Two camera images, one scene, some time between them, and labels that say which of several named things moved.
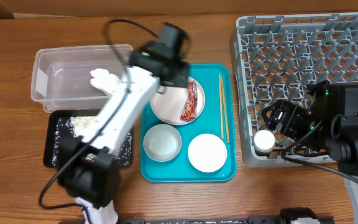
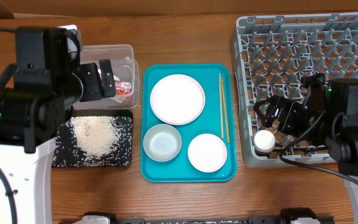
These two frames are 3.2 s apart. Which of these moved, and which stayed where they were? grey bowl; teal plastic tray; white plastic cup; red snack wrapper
Moved: red snack wrapper
Stayed: grey bowl; teal plastic tray; white plastic cup
